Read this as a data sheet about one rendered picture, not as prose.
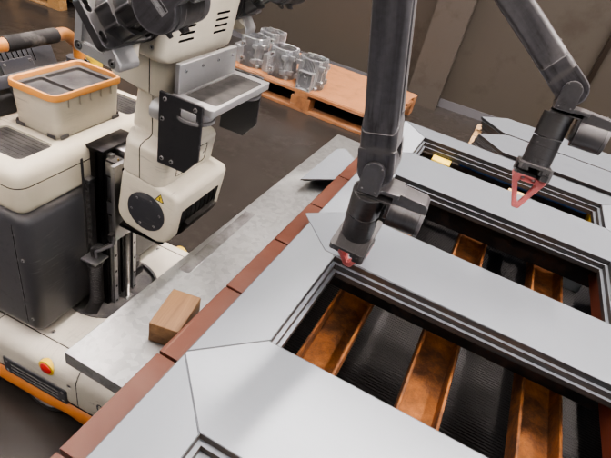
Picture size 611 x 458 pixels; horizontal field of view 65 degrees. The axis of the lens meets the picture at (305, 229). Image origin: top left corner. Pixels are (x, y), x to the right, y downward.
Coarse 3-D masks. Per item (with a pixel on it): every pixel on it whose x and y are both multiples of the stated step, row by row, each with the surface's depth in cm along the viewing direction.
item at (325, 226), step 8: (320, 216) 105; (328, 216) 105; (336, 216) 106; (344, 216) 107; (312, 224) 101; (320, 224) 102; (328, 224) 103; (336, 224) 103; (320, 232) 100; (328, 232) 101; (320, 240) 98; (328, 240) 98
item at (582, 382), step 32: (480, 160) 151; (544, 192) 146; (480, 224) 124; (512, 224) 122; (576, 256) 118; (320, 288) 90; (384, 288) 92; (608, 288) 108; (288, 320) 80; (448, 320) 89; (608, 320) 100; (512, 352) 86; (576, 384) 83; (608, 384) 82; (192, 448) 59; (224, 448) 59
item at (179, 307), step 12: (168, 300) 92; (180, 300) 93; (192, 300) 94; (156, 312) 89; (168, 312) 90; (180, 312) 90; (192, 312) 91; (156, 324) 87; (168, 324) 87; (180, 324) 88; (156, 336) 89; (168, 336) 88
